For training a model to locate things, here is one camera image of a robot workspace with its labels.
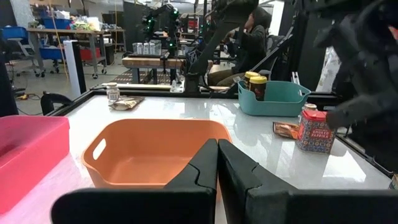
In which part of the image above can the red plastic crate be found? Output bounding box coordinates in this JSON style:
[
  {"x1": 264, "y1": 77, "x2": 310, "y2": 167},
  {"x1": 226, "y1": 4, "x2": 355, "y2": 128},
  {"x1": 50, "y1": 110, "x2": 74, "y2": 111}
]
[{"x1": 80, "y1": 47, "x2": 102, "y2": 62}]

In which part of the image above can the white glossy table sheet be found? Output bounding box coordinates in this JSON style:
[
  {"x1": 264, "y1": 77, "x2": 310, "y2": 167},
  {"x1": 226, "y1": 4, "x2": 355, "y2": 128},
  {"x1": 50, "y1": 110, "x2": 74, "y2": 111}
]
[{"x1": 0, "y1": 95, "x2": 393, "y2": 224}]

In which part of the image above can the yellow lid spice jar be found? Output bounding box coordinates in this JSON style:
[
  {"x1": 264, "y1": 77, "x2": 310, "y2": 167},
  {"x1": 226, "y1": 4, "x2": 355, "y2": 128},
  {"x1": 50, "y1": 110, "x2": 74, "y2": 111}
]
[
  {"x1": 248, "y1": 75, "x2": 269, "y2": 102},
  {"x1": 243, "y1": 71, "x2": 261, "y2": 91}
]

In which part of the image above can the red smoked paprika tin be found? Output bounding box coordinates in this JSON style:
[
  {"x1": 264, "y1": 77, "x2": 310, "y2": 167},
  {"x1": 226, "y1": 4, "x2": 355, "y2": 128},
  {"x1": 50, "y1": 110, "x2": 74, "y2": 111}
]
[{"x1": 295, "y1": 109, "x2": 337, "y2": 154}]

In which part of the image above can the grey work table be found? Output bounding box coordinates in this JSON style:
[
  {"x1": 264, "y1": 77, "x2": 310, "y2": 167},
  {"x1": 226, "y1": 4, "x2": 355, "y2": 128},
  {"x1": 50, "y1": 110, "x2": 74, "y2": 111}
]
[{"x1": 27, "y1": 27, "x2": 127, "y2": 79}]

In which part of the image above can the brown white-label spice packet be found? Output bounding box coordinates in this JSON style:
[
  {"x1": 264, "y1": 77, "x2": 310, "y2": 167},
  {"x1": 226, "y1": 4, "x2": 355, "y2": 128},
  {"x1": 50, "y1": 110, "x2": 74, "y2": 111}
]
[{"x1": 108, "y1": 95, "x2": 146, "y2": 111}]

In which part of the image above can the red plastic bin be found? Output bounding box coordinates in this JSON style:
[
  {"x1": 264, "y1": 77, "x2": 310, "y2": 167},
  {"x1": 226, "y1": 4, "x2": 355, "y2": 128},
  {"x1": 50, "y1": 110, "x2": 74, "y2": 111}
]
[{"x1": 0, "y1": 115, "x2": 71, "y2": 215}]

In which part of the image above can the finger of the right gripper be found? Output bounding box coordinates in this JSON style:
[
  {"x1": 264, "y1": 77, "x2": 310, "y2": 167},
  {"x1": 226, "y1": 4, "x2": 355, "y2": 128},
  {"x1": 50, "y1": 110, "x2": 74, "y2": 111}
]
[{"x1": 325, "y1": 90, "x2": 398, "y2": 130}]

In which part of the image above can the blue plastic crate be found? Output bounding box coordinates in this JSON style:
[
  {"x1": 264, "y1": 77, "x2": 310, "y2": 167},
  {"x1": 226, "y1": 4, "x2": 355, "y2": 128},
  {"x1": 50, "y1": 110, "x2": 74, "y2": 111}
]
[
  {"x1": 39, "y1": 46, "x2": 66, "y2": 61},
  {"x1": 42, "y1": 17, "x2": 73, "y2": 30}
]

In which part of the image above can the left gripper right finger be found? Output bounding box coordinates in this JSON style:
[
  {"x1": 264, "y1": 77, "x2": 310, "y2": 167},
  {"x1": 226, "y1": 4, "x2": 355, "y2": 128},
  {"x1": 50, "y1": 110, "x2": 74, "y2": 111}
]
[{"x1": 217, "y1": 139, "x2": 398, "y2": 224}]

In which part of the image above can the small glass spice jar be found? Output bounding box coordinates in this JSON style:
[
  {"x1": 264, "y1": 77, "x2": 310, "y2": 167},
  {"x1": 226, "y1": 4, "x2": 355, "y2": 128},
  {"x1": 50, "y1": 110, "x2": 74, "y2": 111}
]
[{"x1": 106, "y1": 82, "x2": 121, "y2": 103}]

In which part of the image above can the wooden workbench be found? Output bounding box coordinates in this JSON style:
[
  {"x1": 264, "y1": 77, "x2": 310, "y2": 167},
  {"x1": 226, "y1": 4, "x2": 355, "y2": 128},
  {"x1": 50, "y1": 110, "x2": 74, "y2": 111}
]
[{"x1": 121, "y1": 56, "x2": 187, "y2": 85}]

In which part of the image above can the yellow cable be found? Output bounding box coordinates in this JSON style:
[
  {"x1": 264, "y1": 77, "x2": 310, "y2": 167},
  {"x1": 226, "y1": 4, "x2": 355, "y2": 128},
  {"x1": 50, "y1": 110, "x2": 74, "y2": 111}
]
[{"x1": 49, "y1": 0, "x2": 70, "y2": 82}]

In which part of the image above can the black table frame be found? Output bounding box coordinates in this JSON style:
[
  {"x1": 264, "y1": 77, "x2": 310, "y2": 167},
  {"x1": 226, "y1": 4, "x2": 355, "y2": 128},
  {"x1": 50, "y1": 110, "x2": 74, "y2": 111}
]
[{"x1": 40, "y1": 12, "x2": 398, "y2": 178}]

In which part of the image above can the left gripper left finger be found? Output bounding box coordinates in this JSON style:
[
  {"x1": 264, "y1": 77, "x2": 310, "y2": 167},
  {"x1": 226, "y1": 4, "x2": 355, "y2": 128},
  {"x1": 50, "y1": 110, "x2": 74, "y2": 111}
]
[{"x1": 51, "y1": 138, "x2": 218, "y2": 224}]

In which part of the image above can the white upright panel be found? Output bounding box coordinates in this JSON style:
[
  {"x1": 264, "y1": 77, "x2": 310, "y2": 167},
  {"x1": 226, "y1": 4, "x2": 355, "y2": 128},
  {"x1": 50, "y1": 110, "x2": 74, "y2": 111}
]
[{"x1": 63, "y1": 39, "x2": 88, "y2": 99}]

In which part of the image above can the black frame clamp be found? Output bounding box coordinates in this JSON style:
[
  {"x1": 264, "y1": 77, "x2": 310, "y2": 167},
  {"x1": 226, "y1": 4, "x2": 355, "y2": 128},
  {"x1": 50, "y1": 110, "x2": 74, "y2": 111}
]
[{"x1": 40, "y1": 91, "x2": 74, "y2": 116}]

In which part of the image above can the teal plastic bin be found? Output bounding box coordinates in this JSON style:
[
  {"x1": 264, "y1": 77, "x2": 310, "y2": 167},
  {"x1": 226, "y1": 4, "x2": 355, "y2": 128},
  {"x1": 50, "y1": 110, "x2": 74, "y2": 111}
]
[{"x1": 238, "y1": 80, "x2": 312, "y2": 118}]

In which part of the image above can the blue chair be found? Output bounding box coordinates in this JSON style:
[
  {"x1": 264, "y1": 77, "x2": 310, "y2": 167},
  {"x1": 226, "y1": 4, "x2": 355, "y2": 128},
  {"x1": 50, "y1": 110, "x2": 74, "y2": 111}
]
[{"x1": 1, "y1": 26, "x2": 47, "y2": 78}]

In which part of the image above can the orange plastic bin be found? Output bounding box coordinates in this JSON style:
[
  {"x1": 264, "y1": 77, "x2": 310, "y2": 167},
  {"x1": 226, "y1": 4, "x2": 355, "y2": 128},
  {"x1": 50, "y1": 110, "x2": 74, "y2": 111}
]
[{"x1": 81, "y1": 118, "x2": 233, "y2": 200}]

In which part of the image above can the person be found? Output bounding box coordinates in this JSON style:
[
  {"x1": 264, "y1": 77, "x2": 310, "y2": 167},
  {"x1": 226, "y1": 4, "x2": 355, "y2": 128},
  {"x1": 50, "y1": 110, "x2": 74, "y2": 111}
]
[{"x1": 207, "y1": 6, "x2": 274, "y2": 88}]

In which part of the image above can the clear plastic container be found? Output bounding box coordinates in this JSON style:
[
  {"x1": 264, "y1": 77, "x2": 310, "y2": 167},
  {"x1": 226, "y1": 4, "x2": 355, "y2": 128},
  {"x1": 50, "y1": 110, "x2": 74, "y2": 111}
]
[{"x1": 132, "y1": 39, "x2": 163, "y2": 58}]

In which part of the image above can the orange foil spice packet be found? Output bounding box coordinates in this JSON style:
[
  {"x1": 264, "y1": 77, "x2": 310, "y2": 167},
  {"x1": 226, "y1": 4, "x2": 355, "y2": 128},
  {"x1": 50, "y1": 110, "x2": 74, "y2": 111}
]
[{"x1": 272, "y1": 121, "x2": 301, "y2": 140}]

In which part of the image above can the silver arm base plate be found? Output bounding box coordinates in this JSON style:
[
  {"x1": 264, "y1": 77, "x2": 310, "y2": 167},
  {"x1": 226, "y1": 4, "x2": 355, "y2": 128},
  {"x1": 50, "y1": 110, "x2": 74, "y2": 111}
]
[{"x1": 170, "y1": 79, "x2": 186, "y2": 94}]

